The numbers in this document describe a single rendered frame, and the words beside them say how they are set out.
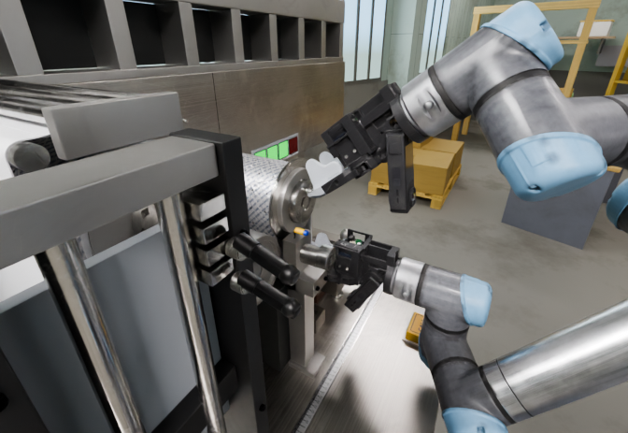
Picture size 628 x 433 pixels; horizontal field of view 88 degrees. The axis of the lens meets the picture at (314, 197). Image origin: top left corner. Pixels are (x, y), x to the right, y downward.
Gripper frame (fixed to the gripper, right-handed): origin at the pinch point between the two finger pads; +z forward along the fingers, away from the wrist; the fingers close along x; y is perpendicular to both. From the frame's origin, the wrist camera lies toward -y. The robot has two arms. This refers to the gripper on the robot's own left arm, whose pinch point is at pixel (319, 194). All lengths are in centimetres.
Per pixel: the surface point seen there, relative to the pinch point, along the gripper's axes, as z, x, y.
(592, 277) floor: 0, -216, -165
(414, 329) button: 9.1, -13.5, -37.4
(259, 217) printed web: 8.2, 6.5, 2.3
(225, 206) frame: -14.8, 29.3, 4.1
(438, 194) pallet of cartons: 81, -275, -77
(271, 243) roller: 7.6, 8.0, -2.3
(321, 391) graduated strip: 19.8, 7.7, -31.6
